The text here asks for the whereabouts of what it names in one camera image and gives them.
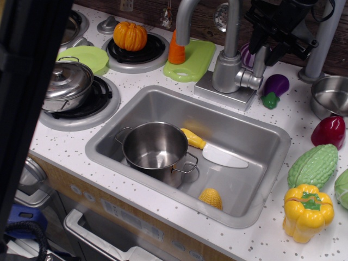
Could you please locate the steel lid on burner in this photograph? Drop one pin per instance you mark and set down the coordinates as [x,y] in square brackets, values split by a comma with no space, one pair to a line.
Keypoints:
[71,31]

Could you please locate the purple toy eggplant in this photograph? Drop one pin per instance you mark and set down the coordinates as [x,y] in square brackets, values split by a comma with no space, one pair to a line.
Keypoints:
[275,86]

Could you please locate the green toy cabbage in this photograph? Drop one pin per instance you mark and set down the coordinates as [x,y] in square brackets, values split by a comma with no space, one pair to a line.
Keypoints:
[340,188]

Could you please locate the steel pot at right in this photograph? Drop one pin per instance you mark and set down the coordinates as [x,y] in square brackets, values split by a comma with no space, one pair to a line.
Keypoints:
[329,97]

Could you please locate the green cutting board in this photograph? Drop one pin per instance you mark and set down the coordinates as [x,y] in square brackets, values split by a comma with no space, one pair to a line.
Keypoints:
[199,54]

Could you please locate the lidded steel pot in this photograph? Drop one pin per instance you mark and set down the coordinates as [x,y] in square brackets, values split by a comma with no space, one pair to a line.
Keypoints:
[69,85]

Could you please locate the back left stove burner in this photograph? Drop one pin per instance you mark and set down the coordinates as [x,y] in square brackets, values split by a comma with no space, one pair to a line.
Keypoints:
[82,21]

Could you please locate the green toy bitter gourd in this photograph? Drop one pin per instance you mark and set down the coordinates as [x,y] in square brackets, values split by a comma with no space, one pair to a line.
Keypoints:
[314,167]

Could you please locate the silver toy faucet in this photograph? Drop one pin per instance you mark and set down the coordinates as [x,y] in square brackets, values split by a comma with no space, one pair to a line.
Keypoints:
[219,85]

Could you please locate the grey stove knob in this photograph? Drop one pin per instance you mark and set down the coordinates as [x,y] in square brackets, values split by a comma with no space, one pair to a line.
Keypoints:
[82,41]
[107,26]

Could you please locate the orange toy carrot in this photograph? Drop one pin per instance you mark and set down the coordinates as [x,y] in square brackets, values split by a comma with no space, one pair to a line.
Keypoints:
[176,53]

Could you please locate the grey support pole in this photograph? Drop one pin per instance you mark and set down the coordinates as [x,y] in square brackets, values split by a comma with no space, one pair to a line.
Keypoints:
[325,34]

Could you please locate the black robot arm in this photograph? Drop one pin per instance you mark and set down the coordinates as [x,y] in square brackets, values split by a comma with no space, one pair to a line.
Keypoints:
[285,24]

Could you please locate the front stove burner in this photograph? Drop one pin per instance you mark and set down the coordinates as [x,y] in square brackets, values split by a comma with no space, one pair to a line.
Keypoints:
[101,104]

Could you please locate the yellow handled toy knife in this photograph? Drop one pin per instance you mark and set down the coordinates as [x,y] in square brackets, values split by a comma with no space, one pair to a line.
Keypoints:
[213,153]

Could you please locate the stove burner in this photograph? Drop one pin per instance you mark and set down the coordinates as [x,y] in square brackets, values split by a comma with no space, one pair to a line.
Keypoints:
[82,21]
[101,104]
[151,57]

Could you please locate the steel pot in sink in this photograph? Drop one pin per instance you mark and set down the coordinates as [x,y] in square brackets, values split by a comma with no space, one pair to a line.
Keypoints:
[159,150]

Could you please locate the purple toy onion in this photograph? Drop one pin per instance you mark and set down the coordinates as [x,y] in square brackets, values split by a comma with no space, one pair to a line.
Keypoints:
[247,58]

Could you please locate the clear crystal knob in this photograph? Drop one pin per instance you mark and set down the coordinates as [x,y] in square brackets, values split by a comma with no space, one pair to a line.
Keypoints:
[221,17]

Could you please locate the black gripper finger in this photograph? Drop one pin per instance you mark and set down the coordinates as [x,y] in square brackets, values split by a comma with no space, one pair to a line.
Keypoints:
[276,54]
[258,37]

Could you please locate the yellow toy corn piece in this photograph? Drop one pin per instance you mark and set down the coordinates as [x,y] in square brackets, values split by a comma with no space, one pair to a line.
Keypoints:
[212,197]

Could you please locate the back right stove burner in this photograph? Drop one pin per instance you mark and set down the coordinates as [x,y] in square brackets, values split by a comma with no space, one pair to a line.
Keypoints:
[151,57]

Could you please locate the silver oven knob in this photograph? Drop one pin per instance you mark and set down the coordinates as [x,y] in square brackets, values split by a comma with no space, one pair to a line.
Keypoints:
[32,173]

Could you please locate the green toy plate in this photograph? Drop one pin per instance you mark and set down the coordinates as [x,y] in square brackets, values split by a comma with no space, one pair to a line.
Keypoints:
[93,57]

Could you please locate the dark foreground post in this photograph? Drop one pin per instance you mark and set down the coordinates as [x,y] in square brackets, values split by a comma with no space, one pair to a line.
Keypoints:
[31,34]

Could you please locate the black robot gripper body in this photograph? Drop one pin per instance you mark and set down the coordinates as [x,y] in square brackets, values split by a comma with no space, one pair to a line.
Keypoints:
[285,24]

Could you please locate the blue clamp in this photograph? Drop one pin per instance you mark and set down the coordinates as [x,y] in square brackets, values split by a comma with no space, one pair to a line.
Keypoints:
[26,223]

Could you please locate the oven door handle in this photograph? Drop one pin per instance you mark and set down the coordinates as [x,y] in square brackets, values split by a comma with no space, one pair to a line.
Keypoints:
[101,239]

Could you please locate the silver faucet lever handle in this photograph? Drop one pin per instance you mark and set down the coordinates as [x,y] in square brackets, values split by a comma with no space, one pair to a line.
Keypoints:
[253,79]

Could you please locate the red toy pepper half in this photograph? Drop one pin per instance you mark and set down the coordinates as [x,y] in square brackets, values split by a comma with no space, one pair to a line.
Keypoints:
[331,130]

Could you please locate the grey sink basin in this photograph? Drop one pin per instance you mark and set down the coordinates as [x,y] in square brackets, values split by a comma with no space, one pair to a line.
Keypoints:
[232,196]

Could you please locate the yellow toy bell pepper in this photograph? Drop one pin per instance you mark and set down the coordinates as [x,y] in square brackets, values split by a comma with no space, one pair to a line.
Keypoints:
[307,211]

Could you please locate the orange toy pumpkin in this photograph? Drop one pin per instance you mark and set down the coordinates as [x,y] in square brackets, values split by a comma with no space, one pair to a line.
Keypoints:
[130,36]

